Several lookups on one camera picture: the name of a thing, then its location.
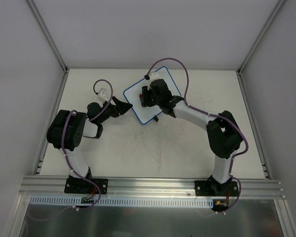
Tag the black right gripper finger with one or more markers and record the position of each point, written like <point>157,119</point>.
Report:
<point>145,91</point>
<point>150,101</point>

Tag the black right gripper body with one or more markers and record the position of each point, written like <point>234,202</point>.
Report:
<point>147,96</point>

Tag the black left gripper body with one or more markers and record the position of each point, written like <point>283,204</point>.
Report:
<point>116,108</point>

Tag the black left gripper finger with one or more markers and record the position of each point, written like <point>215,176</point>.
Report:
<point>121,105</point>
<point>121,110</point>

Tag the blue framed whiteboard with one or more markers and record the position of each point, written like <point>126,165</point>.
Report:
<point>131,94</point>

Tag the red whiteboard eraser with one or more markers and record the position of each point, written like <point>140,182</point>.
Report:
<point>141,96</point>

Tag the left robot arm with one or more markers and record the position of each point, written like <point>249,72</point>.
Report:
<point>69,127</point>

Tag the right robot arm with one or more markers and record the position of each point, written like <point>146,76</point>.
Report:
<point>222,131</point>

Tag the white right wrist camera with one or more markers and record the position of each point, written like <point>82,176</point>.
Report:
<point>152,76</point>

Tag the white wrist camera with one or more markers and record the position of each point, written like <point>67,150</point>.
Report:
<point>152,76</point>
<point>102,95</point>

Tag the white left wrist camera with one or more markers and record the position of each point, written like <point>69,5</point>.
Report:
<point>102,95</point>

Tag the left aluminium frame post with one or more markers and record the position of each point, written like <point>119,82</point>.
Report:
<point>44,29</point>

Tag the aluminium frame post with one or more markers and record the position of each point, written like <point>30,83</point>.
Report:
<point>44,29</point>
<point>266,26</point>

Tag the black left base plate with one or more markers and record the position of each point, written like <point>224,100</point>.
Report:
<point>80,186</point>

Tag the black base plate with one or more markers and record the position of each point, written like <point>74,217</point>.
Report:
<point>210,188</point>
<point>80,186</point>

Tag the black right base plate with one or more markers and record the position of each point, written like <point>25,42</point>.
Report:
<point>210,188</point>

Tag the slotted white cable duct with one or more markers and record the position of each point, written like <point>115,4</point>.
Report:
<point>124,201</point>

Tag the aluminium mounting rail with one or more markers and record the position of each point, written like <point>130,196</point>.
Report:
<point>151,187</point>

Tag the right aluminium frame post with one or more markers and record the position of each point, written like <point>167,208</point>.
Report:
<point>266,26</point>

